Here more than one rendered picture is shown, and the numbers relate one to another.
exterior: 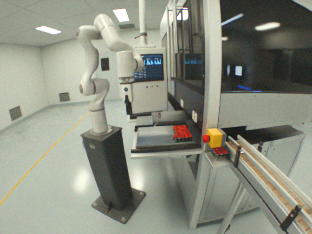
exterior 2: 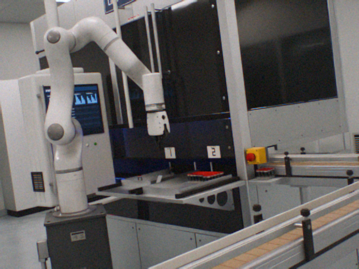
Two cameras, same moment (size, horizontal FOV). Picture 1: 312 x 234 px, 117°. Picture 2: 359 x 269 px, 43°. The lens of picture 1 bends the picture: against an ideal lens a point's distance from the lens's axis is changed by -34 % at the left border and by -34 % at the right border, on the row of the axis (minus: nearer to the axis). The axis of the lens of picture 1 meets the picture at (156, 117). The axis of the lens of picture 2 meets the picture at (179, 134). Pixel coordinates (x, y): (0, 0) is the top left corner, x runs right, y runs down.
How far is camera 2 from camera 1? 1.52 m
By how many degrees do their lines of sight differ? 41
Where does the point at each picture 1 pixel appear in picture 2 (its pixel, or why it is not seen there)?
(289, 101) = (312, 111)
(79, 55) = not seen: outside the picture
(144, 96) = not seen: hidden behind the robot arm
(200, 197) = not seen: hidden behind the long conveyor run
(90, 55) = (68, 78)
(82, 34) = (65, 41)
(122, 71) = (158, 96)
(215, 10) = (233, 28)
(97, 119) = (79, 184)
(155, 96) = (94, 164)
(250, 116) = (277, 133)
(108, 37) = (126, 54)
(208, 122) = (243, 143)
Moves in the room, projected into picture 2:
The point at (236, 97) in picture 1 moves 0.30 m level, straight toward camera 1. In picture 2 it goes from (260, 113) to (281, 113)
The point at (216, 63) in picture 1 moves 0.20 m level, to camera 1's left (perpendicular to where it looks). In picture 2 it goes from (240, 81) to (208, 84)
